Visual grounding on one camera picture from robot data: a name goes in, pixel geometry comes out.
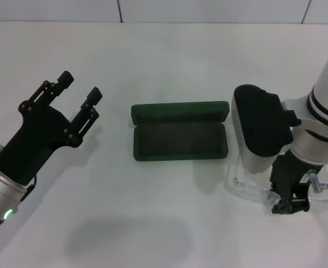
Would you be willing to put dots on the clear white glasses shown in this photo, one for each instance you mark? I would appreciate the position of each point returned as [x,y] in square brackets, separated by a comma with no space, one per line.
[253,191]

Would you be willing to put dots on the green glasses case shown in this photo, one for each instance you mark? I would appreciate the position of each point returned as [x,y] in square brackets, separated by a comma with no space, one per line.
[180,139]

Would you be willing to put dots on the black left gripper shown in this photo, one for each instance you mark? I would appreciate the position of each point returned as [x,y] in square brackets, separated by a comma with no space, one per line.
[35,131]

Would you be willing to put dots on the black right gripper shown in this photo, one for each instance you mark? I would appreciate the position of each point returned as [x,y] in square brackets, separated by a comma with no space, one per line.
[289,176]

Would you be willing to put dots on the clear right wrist connector plug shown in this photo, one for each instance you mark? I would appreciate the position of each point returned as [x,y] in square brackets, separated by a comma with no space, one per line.
[314,181]

